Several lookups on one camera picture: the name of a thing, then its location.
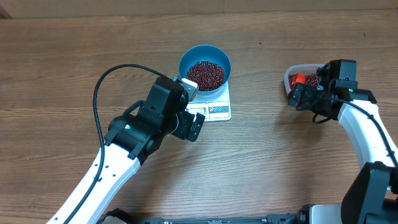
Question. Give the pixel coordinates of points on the orange scoop with blue handle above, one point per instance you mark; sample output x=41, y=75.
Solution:
x=297, y=78

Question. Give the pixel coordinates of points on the blue metal bowl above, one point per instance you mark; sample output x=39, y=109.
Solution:
x=205, y=53

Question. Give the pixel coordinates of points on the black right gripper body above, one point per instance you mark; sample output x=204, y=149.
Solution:
x=311, y=101

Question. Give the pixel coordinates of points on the clear plastic container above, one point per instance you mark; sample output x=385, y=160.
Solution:
x=305, y=69

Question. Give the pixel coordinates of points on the red beans in bowl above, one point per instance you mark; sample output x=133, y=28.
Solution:
x=208, y=75

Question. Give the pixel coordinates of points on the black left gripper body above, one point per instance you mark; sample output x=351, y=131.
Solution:
x=183, y=129

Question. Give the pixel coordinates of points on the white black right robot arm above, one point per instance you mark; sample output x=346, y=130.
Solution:
x=331, y=90

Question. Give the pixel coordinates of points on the red beans in container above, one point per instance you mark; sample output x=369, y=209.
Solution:
x=311, y=80

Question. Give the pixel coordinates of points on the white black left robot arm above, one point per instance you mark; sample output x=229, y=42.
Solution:
x=130, y=139

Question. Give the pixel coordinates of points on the white digital kitchen scale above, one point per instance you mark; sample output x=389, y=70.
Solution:
x=214, y=105

